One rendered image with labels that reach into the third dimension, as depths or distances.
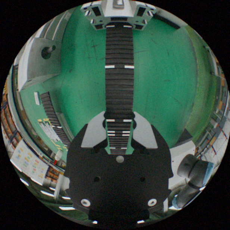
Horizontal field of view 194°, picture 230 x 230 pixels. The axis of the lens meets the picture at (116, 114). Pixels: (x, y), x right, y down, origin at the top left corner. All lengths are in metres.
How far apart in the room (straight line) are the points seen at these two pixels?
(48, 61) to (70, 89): 0.09
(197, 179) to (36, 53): 0.61
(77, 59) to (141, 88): 0.15
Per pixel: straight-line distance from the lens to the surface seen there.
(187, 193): 0.45
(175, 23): 0.27
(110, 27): 0.18
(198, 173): 0.44
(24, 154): 3.02
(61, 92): 0.21
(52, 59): 0.19
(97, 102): 0.16
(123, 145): 0.20
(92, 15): 0.15
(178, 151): 0.46
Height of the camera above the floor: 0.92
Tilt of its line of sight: 60 degrees down
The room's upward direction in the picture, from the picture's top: 176 degrees counter-clockwise
